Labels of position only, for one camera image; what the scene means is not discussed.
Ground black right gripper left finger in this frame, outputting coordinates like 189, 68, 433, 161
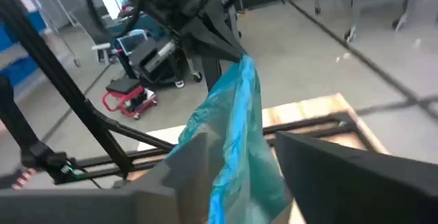
0, 133, 223, 224

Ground teal trash bag blue handles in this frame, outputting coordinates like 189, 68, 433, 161
163, 53, 294, 224

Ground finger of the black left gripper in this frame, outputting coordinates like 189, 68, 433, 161
205, 0, 246, 62
181, 18, 241, 64

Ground blue equipment cart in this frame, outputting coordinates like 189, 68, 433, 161
109, 10, 203, 90

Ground black aluminium table frame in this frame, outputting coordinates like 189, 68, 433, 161
0, 0, 363, 187

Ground light blue teach pendant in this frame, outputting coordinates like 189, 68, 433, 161
117, 29, 149, 56

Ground grey office chair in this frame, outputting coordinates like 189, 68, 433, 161
90, 41, 113, 64

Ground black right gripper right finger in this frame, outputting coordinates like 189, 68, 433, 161
275, 131, 438, 224

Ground blue shelf bins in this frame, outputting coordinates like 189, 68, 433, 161
0, 0, 49, 88

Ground red rolling stool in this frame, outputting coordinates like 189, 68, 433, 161
101, 77, 159, 120

